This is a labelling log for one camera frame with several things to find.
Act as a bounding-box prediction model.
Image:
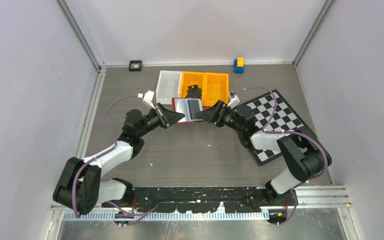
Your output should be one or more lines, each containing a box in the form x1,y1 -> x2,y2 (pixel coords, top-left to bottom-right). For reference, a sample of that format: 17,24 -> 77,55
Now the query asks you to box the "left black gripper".
137,102 -> 184,138

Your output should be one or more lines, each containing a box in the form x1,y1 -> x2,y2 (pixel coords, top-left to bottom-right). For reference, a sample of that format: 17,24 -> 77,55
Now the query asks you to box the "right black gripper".
196,100 -> 244,134

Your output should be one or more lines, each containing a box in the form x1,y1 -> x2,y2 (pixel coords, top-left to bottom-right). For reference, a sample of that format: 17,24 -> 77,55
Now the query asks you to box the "dark grey credit card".
187,98 -> 203,118

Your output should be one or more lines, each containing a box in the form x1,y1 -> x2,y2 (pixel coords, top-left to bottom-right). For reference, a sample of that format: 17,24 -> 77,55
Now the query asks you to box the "red card holder wallet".
171,97 -> 203,124

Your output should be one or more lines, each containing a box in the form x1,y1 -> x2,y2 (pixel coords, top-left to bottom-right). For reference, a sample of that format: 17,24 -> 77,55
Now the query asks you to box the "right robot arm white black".
196,100 -> 332,205

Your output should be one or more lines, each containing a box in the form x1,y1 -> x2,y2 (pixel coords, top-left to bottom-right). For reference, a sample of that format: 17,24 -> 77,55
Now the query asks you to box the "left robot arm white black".
52,103 -> 185,217

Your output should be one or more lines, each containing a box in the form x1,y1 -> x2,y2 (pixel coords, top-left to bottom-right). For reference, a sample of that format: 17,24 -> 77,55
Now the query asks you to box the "black card in bin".
185,84 -> 202,99

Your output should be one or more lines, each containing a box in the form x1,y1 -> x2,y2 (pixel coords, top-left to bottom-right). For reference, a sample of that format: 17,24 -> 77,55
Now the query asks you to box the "orange bin with cards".
179,71 -> 205,106

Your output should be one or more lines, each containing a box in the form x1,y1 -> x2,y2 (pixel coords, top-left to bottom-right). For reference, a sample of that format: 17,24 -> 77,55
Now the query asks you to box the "white plastic bin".
155,70 -> 183,105

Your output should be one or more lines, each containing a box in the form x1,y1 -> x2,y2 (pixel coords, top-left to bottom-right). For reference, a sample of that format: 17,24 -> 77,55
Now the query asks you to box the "empty orange bin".
201,72 -> 230,107

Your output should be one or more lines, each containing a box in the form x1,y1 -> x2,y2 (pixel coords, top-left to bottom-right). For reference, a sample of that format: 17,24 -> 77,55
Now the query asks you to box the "blue yellow toy block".
233,57 -> 245,74

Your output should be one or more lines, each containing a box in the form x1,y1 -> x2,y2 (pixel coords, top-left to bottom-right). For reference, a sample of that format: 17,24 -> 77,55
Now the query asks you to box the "small black square box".
128,60 -> 143,72

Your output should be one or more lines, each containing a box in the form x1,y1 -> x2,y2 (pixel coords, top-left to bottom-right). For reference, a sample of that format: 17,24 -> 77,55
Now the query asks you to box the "black white checkerboard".
236,89 -> 317,167

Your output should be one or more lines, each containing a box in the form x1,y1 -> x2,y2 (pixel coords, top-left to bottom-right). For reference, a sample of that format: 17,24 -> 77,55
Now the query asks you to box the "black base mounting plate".
111,186 -> 295,214

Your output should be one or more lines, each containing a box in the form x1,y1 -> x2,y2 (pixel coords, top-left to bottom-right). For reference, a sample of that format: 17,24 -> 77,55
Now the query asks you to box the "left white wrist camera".
137,90 -> 155,109

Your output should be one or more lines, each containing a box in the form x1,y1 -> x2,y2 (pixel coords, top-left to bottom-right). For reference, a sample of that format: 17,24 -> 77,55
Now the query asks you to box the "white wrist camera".
137,90 -> 155,109
227,91 -> 240,109

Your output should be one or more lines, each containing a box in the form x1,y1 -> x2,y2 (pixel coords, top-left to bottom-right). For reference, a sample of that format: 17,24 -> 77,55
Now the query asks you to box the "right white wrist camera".
227,91 -> 240,109

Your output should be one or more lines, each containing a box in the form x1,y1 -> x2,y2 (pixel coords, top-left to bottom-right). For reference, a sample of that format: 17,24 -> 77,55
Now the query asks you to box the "aluminium rail frame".
52,185 -> 352,222

